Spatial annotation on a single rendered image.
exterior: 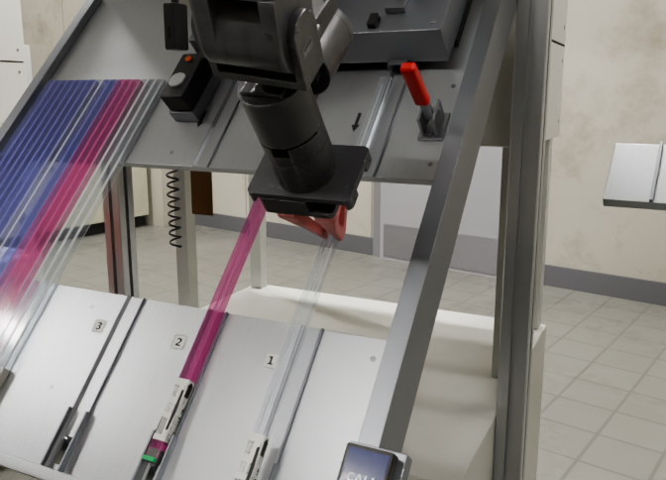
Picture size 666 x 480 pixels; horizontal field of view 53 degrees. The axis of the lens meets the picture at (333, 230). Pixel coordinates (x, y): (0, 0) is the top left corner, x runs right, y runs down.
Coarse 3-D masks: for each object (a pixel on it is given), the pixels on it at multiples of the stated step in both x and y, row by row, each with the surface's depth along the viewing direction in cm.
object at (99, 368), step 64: (64, 320) 76; (128, 320) 73; (192, 320) 70; (256, 320) 67; (64, 384) 71; (128, 384) 68; (256, 384) 64; (320, 384) 61; (0, 448) 69; (64, 448) 67; (128, 448) 64; (192, 448) 62; (320, 448) 58
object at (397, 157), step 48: (144, 0) 108; (480, 0) 82; (96, 48) 105; (144, 48) 101; (192, 48) 97; (336, 96) 81; (432, 96) 76; (144, 144) 88; (192, 144) 85; (240, 144) 82; (336, 144) 77; (384, 144) 74; (432, 144) 72
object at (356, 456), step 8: (352, 448) 52; (360, 448) 52; (352, 456) 52; (360, 456) 52; (368, 456) 52; (376, 456) 51; (384, 456) 51; (344, 464) 52; (352, 464) 52; (360, 464) 51; (368, 464) 51; (376, 464) 51; (384, 464) 51; (344, 472) 52; (352, 472) 51; (360, 472) 51; (368, 472) 51; (376, 472) 51; (384, 472) 51
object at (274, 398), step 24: (384, 96) 76; (360, 144) 73; (336, 240) 67; (312, 264) 66; (312, 288) 64; (312, 312) 64; (288, 336) 62; (288, 360) 61; (288, 384) 60; (264, 408) 59; (264, 432) 57
